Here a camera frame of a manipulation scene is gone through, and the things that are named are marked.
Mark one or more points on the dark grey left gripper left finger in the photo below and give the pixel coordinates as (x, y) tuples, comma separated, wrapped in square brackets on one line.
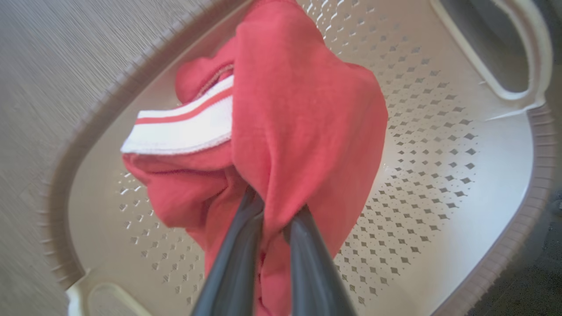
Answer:
[(235, 267)]

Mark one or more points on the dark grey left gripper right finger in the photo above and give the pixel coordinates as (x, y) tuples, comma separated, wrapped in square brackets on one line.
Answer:
[(311, 272)]

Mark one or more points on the red cloth garment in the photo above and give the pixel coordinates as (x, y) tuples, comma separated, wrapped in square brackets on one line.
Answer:
[(307, 131)]

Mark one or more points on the beige perforated laundry basket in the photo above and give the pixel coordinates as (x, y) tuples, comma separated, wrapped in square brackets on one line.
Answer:
[(443, 219)]

